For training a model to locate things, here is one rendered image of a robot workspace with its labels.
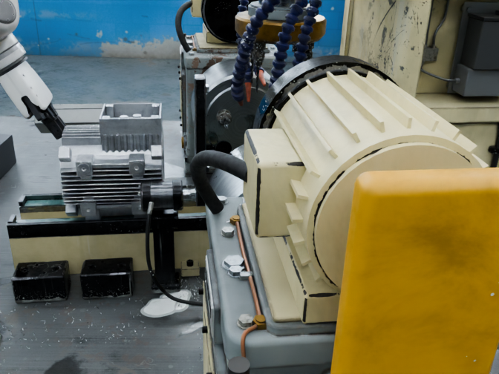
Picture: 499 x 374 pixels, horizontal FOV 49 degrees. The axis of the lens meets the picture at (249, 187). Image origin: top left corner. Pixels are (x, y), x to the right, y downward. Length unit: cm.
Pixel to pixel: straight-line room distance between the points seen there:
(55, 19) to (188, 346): 619
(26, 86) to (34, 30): 594
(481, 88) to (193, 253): 67
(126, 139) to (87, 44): 587
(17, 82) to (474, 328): 96
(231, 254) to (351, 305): 25
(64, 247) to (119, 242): 11
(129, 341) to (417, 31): 75
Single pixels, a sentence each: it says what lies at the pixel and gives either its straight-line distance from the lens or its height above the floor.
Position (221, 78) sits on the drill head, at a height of 115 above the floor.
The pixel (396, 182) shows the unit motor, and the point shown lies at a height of 135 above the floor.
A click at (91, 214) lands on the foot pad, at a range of 115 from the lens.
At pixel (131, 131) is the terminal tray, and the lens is 112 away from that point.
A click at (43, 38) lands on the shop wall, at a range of 711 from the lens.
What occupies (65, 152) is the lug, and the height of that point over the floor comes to 108.
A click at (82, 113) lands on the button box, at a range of 140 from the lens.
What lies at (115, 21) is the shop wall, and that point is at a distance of 684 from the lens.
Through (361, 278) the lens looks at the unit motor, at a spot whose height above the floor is 128.
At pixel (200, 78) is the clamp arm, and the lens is 98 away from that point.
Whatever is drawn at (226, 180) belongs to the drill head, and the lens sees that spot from 89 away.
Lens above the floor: 150
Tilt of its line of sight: 26 degrees down
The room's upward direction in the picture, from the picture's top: 2 degrees clockwise
